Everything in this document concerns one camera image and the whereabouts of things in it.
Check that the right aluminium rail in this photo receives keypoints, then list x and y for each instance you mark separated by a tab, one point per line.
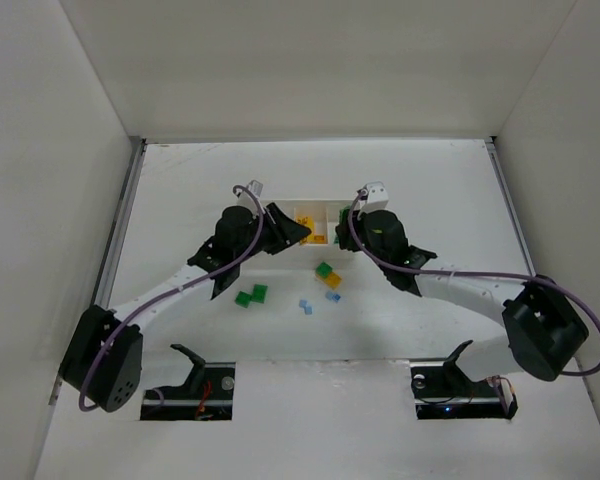
499	173

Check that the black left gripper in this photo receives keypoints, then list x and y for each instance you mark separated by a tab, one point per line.
276	228

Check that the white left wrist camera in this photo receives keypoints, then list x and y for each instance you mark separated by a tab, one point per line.
255	187

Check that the yellow rectangular lego brick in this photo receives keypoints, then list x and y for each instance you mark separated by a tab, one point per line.
332	280

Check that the green curved lego brick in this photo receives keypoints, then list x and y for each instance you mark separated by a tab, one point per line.
243	299
259	293

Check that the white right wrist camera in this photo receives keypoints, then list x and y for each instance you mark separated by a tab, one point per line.
375	197

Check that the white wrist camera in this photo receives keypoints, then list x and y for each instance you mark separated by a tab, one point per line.
255	187
375	197

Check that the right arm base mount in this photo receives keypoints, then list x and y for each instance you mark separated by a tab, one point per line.
442	391

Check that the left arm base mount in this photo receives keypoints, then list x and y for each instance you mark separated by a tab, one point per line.
179	385

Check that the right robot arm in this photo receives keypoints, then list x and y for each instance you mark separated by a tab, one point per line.
541	329

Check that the green square lego brick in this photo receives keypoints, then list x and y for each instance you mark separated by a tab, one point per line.
323	270

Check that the white three-compartment tray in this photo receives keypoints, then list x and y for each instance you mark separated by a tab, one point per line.
325	214

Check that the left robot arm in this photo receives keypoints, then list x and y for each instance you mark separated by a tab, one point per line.
201	279

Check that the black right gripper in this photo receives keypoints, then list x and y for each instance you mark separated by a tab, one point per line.
353	232

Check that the yellow face lego brick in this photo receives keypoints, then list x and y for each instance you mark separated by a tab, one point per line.
306	221

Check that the aluminium rail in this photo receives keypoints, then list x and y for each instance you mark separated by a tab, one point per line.
107	260
499	173

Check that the left aluminium rail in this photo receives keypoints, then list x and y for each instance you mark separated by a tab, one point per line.
107	260

